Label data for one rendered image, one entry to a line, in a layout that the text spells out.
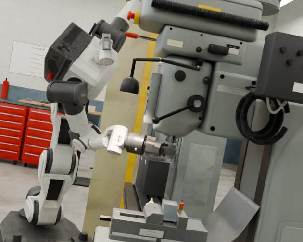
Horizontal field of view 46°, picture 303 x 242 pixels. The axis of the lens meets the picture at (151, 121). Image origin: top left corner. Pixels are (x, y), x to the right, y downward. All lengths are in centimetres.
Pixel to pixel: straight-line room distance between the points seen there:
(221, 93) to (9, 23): 986
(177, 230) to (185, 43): 69
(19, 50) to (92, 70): 922
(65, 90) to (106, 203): 192
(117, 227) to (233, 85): 69
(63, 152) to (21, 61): 889
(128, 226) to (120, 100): 202
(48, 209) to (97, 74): 88
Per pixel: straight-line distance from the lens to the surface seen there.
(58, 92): 159
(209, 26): 143
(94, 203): 335
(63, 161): 200
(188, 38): 141
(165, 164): 192
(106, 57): 159
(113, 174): 328
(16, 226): 233
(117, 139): 153
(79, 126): 169
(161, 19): 140
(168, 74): 142
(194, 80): 142
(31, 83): 1072
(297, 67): 127
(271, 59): 123
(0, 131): 636
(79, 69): 165
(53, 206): 216
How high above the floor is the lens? 143
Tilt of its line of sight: 3 degrees down
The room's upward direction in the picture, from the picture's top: 10 degrees clockwise
